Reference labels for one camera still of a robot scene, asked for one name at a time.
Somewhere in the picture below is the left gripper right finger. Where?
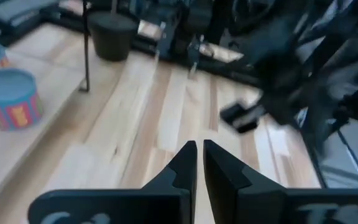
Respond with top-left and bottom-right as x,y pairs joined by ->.
203,139 -> 358,224

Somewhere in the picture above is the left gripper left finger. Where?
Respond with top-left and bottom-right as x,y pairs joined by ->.
27,140 -> 198,224

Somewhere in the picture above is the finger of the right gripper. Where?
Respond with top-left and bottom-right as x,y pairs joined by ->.
232,111 -> 267,135
219,101 -> 264,124

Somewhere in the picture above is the teal pink short can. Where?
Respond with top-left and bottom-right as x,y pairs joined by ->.
0,67 -> 45,132

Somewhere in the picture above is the black table rig frame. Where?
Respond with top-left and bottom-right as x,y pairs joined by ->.
0,0 -> 358,189

